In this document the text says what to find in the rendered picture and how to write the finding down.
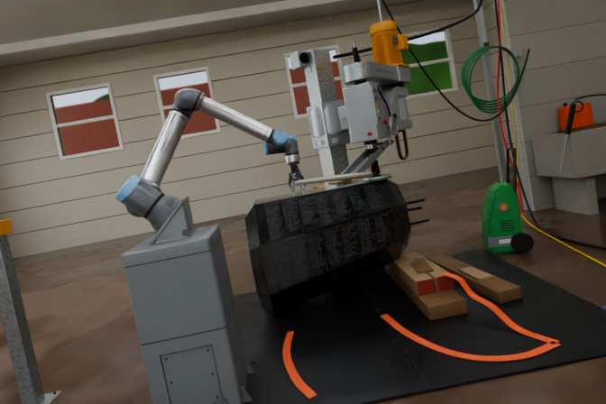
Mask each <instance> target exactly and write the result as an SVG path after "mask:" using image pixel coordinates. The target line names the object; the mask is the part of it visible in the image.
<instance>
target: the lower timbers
mask: <svg viewBox="0 0 606 404"><path fill-rule="evenodd" d="M426 258H427V259H429V260H430V261H431V262H433V263H435V264H436V265H438V266H440V267H441V268H443V269H445V270H446V271H448V272H450V273H453V274H455V275H457V276H460V277H462V278H463V279H464V280H465V282H466V283H467V285H468V286H469V288H470V289H473V290H475V291H477V292H479V293H481V294H483V295H484V296H486V297H487V298H490V299H492V300H494V301H496V302H498V303H500V304H501V303H505V302H508V301H512V300H515V299H519V298H522V292H521V287H520V286H518V285H516V284H514V283H511V282H509V281H507V280H504V279H502V278H499V277H497V276H495V275H492V274H490V273H489V272H486V271H483V270H480V269H478V268H476V267H474V268H475V269H477V270H480V271H483V272H485V273H488V274H490V275H491V276H492V278H489V279H486V280H476V279H474V278H472V277H470V276H468V275H466V274H464V273H462V272H460V271H459V269H462V268H466V267H471V266H472V265H469V264H467V263H465V262H461V261H459V260H457V259H455V258H453V257H450V256H448V255H446V254H443V253H441V254H437V255H433V256H429V257H426ZM384 267H385V271H386V272H387V273H388V274H389V275H390V276H391V277H392V278H393V280H394V281H395V282H396V283H397V284H398V285H399V286H400V287H401V289H402V290H403V291H404V292H405V293H406V294H407V295H408V296H409V298H410V299H411V300H412V301H413V302H414V303H415V304H416V305H417V307H418V308H419V309H420V310H421V311H422V312H423V313H424V314H425V316H426V317H427V318H428V319H429V320H430V321H432V320H437V319H441V318H445V317H453V316H458V315H462V314H467V313H468V309H467V303H466V299H465V298H463V297H462V296H461V295H460V294H458V293H457V292H456V291H454V290H453V289H449V290H444V291H440V292H437V291H436V290H435V292H436V293H431V294H427V295H423V296H418V295H417V294H416V293H415V292H414V291H413V290H412V289H411V288H410V287H409V286H408V285H407V284H406V283H405V282H404V281H402V280H401V279H400V278H399V277H398V276H397V275H396V274H395V273H394V272H393V271H392V270H391V266H390V263H388V264H386V265H384ZM472 267H473V266H472Z"/></svg>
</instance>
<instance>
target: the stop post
mask: <svg viewBox="0 0 606 404"><path fill-rule="evenodd" d="M12 231H13V230H12V227H11V223H10V219H5V220H0V313H1V317H2V321H3V325H4V329H5V336H6V340H7V343H8V347H9V352H10V355H11V359H12V363H13V367H14V374H15V378H16V381H17V386H18V390H19V393H20V397H21V402H22V404H51V403H52V402H53V401H54V400H55V399H56V398H57V397H58V396H59V395H60V394H61V390H60V391H55V392H51V393H46V394H44V392H43V388H42V384H41V377H40V373H39V369H38V365H37V362H36V357H35V353H34V350H33V345H32V339H31V334H30V330H29V327H28V322H27V318H26V315H25V311H24V306H23V300H22V295H21V291H20V288H19V283H18V279H17V276H16V271H15V267H14V260H13V256H12V253H11V249H10V244H9V241H8V237H7V234H10V233H11V232H12Z"/></svg>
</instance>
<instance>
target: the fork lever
mask: <svg viewBox="0 0 606 404"><path fill-rule="evenodd" d="M378 145H380V147H379V148H378V149H377V150H376V151H375V152H374V153H373V154H372V155H371V157H370V158H369V159H368V160H365V159H366V158H367V157H368V156H367V154H366V150H365V151H364V152H363V153H362V154H361V155H360V156H359V157H358V158H357V159H356V160H355V161H354V162H353V163H352V164H350V165H349V166H348V167H347V168H346V169H345V170H344V171H343V172H342V173H341V175H343V174H350V173H358V172H365V171H366V170H367V169H368V168H369V167H370V166H371V165H372V164H373V163H374V162H375V161H376V159H377V158H378V157H379V156H380V155H381V154H382V153H383V152H384V151H385V150H386V148H387V147H388V146H389V139H387V140H386V141H385V142H377V143H375V146H376V147H377V146H378Z"/></svg>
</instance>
